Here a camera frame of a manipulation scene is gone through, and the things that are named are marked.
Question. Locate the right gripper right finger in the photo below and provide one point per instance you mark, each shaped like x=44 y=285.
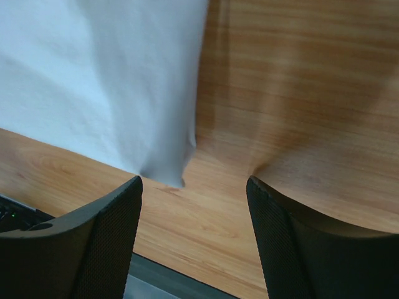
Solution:
x=307 y=254

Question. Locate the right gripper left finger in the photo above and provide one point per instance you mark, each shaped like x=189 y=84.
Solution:
x=85 y=253

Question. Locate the green and white raglan t-shirt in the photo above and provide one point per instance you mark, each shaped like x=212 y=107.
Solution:
x=115 y=81

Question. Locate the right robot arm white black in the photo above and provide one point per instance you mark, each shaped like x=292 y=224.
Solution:
x=88 y=253

